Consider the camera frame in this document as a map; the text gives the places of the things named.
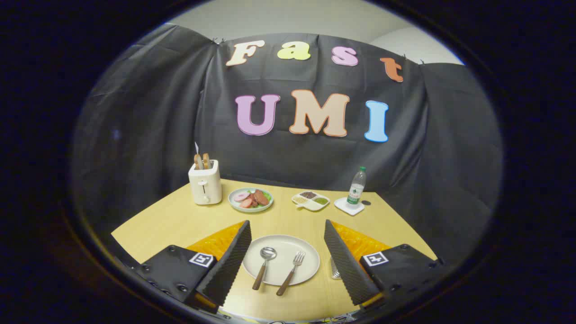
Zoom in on white square coaster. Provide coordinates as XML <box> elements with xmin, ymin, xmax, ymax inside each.
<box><xmin>334</xmin><ymin>197</ymin><xmax>365</xmax><ymax>216</ymax></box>

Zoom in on pale green plate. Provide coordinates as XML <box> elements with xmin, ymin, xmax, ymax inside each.
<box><xmin>228</xmin><ymin>188</ymin><xmax>274</xmax><ymax>213</ymax></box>

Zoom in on cream toaster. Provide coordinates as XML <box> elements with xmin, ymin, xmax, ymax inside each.
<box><xmin>188</xmin><ymin>160</ymin><xmax>223</xmax><ymax>206</ymax></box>

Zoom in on black backdrop cloth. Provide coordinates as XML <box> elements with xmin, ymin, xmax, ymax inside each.
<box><xmin>70</xmin><ymin>22</ymin><xmax>504</xmax><ymax>270</ymax></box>

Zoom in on large cream plate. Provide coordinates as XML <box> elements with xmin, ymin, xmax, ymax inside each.
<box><xmin>243</xmin><ymin>234</ymin><xmax>320</xmax><ymax>287</ymax></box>

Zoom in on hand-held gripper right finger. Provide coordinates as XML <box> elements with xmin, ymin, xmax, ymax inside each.
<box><xmin>324</xmin><ymin>219</ymin><xmax>444</xmax><ymax>307</ymax></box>

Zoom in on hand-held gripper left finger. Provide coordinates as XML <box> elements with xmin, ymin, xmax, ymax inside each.
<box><xmin>135</xmin><ymin>220</ymin><xmax>252</xmax><ymax>315</ymax></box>

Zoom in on wooden-handled metal fork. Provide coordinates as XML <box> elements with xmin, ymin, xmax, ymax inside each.
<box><xmin>276</xmin><ymin>251</ymin><xmax>306</xmax><ymax>296</ymax></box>

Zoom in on clear water bottle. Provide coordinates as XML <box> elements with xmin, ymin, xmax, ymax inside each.
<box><xmin>346</xmin><ymin>166</ymin><xmax>367</xmax><ymax>206</ymax></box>

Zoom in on wooden-handled metal spoon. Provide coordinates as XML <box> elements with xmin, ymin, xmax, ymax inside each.
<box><xmin>252</xmin><ymin>247</ymin><xmax>277</xmax><ymax>291</ymax></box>

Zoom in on white divided dish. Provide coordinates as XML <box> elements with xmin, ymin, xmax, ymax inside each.
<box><xmin>292</xmin><ymin>191</ymin><xmax>330</xmax><ymax>212</ymax></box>

